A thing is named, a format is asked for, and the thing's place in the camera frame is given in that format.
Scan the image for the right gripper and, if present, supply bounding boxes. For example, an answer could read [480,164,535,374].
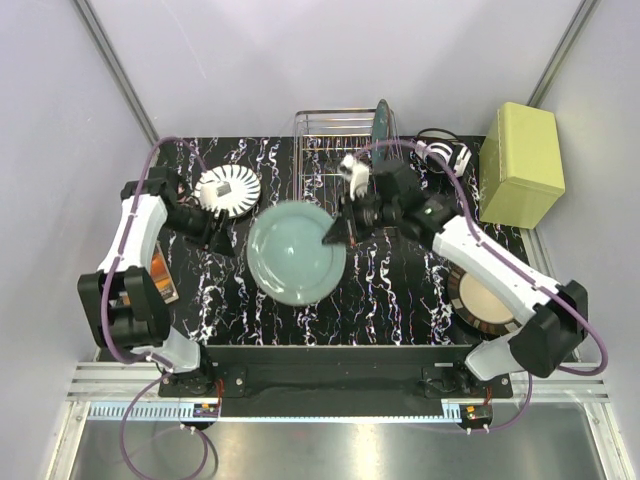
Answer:
[324,190,401,246]

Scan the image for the light blue plate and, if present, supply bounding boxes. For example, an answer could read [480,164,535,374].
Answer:
[246,201,347,307]

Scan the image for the dark teal glazed plate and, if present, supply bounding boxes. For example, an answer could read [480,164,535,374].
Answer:
[371,99,391,168]

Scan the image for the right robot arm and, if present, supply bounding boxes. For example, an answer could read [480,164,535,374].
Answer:
[322,155,588,397]

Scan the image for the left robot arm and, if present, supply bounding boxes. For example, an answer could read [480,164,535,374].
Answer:
[77,167,234,396]

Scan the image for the white blue striped plate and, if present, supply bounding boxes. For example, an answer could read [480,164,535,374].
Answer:
[193,164,261,219]

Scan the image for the dark book with house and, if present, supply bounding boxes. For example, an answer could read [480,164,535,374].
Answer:
[150,242,179,304]

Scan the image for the white black headphones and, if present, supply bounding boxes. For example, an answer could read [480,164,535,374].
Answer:
[414,127,472,178]

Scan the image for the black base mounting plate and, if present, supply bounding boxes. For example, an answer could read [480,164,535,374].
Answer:
[157,343,514,419]

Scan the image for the beige brown rimmed plate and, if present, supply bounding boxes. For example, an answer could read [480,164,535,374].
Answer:
[447,265,521,337]

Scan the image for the yellow-green box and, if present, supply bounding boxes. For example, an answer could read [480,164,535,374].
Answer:
[478,102,565,229]

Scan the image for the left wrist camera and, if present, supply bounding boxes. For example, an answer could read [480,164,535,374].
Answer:
[199,181,234,212]

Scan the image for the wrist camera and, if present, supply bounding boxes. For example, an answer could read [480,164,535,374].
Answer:
[338,154,370,201]
[199,181,234,212]

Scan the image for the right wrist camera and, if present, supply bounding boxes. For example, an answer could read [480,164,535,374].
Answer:
[338,154,370,201]

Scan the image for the metal wire dish rack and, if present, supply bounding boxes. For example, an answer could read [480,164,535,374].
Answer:
[292,107,398,216]

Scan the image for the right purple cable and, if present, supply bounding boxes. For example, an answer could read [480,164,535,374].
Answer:
[349,138,609,434]

